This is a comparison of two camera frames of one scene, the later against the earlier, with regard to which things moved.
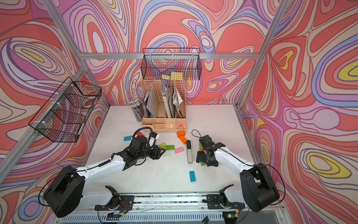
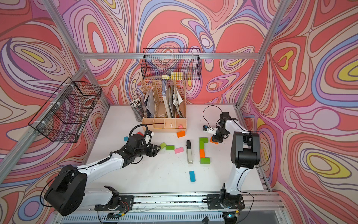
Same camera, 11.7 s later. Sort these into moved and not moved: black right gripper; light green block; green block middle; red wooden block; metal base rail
Moved: black right gripper
Not moved: light green block; red wooden block; green block middle; metal base rail
